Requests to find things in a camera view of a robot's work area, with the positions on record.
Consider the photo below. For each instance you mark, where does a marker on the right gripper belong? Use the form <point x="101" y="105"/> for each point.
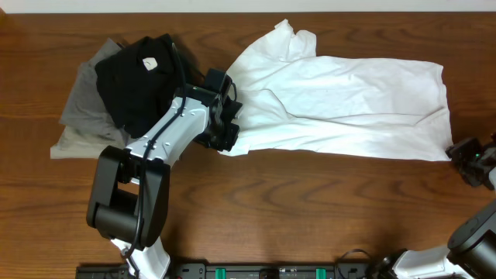
<point x="460" y="149"/>

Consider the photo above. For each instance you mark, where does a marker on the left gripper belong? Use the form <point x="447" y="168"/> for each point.
<point x="229" y="142"/>

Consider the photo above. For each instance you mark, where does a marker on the white t-shirt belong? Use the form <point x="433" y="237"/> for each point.
<point x="294" y="99"/>

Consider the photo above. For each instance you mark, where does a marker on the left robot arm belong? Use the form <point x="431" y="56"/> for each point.
<point x="130" y="192"/>

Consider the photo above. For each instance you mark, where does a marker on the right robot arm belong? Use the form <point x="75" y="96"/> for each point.
<point x="470" y="251"/>

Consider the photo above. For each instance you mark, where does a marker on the black folded shirt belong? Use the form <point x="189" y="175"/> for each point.
<point x="137" y="84"/>

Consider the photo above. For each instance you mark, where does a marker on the grey folded shirt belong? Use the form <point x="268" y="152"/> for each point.
<point x="85" y="110"/>

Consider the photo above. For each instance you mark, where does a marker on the beige folded shirt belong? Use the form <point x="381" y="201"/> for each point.
<point x="76" y="143"/>

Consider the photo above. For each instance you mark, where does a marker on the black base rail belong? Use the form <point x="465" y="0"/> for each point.
<point x="208" y="271"/>

